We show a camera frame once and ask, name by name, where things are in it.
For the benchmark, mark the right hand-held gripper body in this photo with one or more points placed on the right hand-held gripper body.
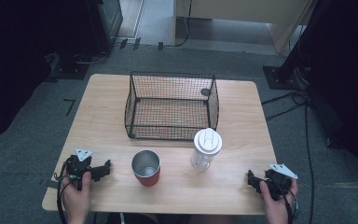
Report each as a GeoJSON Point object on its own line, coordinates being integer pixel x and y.
{"type": "Point", "coordinates": [279, 183]}

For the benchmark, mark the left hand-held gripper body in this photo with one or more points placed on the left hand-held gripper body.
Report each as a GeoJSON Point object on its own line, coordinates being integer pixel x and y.
{"type": "Point", "coordinates": [76, 166]}

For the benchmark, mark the red steel cup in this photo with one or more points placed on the red steel cup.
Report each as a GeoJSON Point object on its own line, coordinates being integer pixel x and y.
{"type": "Point", "coordinates": [149, 179]}

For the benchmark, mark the clear bottle with white lid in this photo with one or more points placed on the clear bottle with white lid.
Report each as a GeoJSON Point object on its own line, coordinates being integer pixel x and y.
{"type": "Point", "coordinates": [207, 141]}

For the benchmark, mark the person's right hand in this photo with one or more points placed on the person's right hand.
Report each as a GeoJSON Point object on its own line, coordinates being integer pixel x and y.
{"type": "Point", "coordinates": [279, 208]}

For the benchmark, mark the person's left hand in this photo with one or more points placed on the person's left hand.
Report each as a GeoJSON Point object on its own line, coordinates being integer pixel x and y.
{"type": "Point", "coordinates": [74, 200]}

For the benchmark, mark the dark stand base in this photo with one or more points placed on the dark stand base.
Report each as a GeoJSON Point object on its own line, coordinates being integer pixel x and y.
{"type": "Point", "coordinates": [70, 70]}

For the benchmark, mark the dark curtain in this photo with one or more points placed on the dark curtain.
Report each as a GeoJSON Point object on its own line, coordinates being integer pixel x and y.
{"type": "Point", "coordinates": [348, 77]}
{"type": "Point", "coordinates": [18, 62]}

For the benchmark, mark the black tape strip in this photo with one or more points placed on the black tape strip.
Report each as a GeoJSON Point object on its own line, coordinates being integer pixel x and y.
{"type": "Point", "coordinates": [160, 46]}
{"type": "Point", "coordinates": [136, 43]}
{"type": "Point", "coordinates": [123, 43]}

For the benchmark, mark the black cabinet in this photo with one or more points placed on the black cabinet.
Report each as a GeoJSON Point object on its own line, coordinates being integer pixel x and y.
{"type": "Point", "coordinates": [105, 25]}

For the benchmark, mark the beige wooden furniture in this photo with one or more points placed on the beige wooden furniture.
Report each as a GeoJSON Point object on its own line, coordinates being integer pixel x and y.
{"type": "Point", "coordinates": [245, 11]}

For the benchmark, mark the black stand base plate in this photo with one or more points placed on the black stand base plate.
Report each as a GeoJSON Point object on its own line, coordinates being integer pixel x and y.
{"type": "Point", "coordinates": [281, 79]}

